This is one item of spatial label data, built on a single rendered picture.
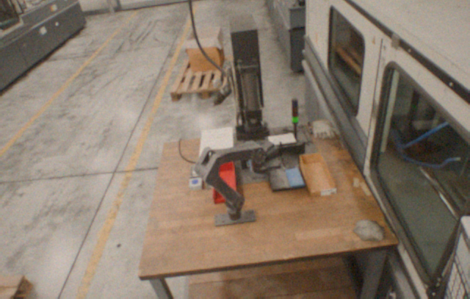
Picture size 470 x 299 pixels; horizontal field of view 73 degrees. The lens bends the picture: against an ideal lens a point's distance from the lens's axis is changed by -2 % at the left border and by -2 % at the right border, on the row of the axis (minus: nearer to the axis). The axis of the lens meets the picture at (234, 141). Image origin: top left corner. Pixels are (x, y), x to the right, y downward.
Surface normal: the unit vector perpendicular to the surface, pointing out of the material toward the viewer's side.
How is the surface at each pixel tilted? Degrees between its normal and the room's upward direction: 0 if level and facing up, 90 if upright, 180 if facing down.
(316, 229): 0
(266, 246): 0
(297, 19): 90
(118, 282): 0
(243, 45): 90
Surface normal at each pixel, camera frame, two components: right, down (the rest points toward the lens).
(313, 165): -0.12, -0.80
